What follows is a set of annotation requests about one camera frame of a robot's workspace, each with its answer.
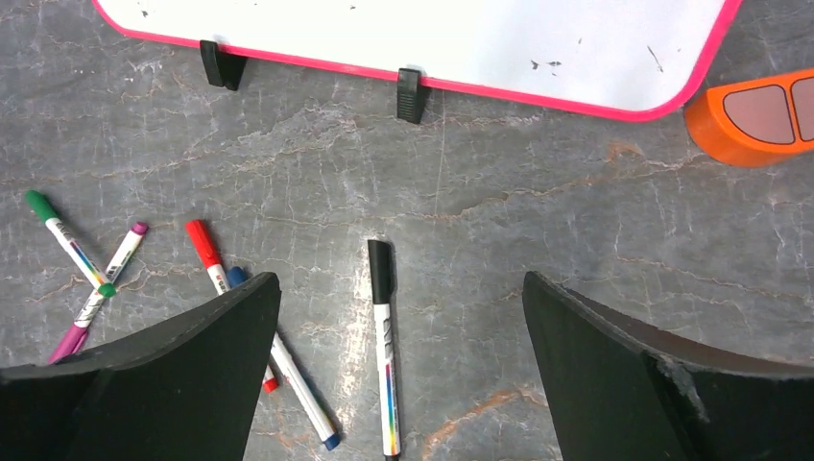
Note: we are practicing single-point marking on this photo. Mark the purple marker pen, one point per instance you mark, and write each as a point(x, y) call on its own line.
point(74, 337)

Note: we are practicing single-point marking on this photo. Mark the black marker pen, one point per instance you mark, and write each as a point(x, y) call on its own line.
point(382, 289)

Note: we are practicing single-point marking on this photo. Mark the pink framed whiteboard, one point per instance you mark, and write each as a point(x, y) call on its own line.
point(623, 60)

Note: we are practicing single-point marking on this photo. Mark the blue marker pen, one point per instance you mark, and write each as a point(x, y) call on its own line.
point(280, 355)

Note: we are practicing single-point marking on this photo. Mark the orange half-round block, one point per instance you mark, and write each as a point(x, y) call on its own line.
point(754, 123)

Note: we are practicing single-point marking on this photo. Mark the green marker pen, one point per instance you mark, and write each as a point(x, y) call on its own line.
point(51, 219)

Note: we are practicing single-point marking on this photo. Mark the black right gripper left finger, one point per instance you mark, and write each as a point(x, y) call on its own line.
point(183, 389)

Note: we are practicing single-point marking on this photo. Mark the black whiteboard foot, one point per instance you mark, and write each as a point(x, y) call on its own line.
point(411, 95)
point(221, 69)

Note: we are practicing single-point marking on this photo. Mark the black left whiteboard foot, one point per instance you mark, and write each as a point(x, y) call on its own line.
point(221, 69)

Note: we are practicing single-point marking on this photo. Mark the red marker pen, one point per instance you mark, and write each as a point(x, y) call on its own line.
point(205, 248)

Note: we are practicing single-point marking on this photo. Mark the black right whiteboard foot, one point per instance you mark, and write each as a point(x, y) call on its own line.
point(411, 95)

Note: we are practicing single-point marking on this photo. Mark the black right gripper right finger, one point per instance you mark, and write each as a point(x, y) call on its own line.
point(621, 389)

